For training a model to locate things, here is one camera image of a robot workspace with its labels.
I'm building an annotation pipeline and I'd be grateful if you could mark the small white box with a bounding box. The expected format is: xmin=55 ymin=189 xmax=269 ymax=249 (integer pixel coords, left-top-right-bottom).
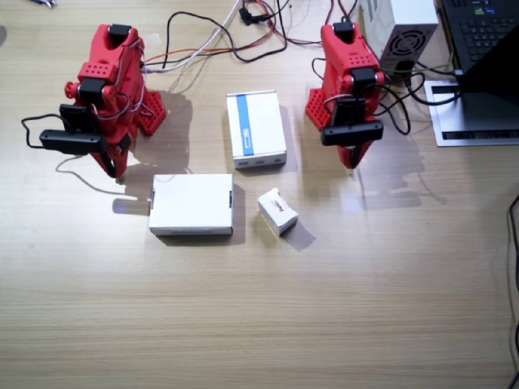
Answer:
xmin=256 ymin=186 xmax=299 ymax=237

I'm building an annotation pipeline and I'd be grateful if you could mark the plain white box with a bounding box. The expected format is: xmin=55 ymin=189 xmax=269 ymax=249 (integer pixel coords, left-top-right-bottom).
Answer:
xmin=148 ymin=173 xmax=235 ymax=237

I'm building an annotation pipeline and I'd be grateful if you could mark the white box with blue stripe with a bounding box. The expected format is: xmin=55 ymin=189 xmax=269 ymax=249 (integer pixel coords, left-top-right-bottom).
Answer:
xmin=225 ymin=89 xmax=288 ymax=170

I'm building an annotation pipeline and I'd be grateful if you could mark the black webcam on gripper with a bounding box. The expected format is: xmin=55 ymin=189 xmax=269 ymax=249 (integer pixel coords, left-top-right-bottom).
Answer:
xmin=320 ymin=120 xmax=384 ymax=147
xmin=39 ymin=129 xmax=103 ymax=156

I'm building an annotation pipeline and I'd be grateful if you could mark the white power supply unit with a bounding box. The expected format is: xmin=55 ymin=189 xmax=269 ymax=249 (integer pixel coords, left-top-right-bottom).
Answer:
xmin=359 ymin=0 xmax=440 ymax=75

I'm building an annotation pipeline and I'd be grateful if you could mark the black laptop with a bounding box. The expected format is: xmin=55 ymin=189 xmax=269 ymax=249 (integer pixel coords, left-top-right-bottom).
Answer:
xmin=440 ymin=0 xmax=519 ymax=133

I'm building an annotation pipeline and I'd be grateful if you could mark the thin black webcam cable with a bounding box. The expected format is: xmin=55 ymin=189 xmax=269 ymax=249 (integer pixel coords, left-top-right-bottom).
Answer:
xmin=20 ymin=113 xmax=66 ymax=149

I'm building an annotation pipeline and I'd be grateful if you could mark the black webcam cable loop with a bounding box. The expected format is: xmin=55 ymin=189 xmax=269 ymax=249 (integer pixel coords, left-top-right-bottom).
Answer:
xmin=379 ymin=83 xmax=413 ymax=136

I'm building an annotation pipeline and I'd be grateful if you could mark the black laptop cable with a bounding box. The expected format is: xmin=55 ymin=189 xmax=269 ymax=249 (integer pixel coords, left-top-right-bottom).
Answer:
xmin=403 ymin=60 xmax=464 ymax=107

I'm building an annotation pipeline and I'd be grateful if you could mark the green cable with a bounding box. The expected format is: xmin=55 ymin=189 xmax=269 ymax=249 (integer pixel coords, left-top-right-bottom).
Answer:
xmin=380 ymin=50 xmax=454 ymax=77

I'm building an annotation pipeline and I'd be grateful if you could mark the black looping cable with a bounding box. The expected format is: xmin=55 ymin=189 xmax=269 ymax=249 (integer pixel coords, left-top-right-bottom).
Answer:
xmin=161 ymin=11 xmax=290 ymax=70

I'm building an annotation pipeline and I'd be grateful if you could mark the red cable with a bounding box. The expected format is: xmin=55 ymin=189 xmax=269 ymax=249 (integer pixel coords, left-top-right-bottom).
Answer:
xmin=144 ymin=0 xmax=325 ymax=66

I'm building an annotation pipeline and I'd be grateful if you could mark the black cable connector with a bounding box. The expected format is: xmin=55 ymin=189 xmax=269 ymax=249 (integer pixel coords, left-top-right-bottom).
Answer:
xmin=238 ymin=4 xmax=273 ymax=27

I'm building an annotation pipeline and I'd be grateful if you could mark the white cable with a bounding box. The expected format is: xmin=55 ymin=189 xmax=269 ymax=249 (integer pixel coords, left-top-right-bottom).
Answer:
xmin=142 ymin=0 xmax=243 ymax=75

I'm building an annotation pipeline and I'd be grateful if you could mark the black cable at table edge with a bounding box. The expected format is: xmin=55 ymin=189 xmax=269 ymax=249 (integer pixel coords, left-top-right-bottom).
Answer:
xmin=505 ymin=194 xmax=519 ymax=389

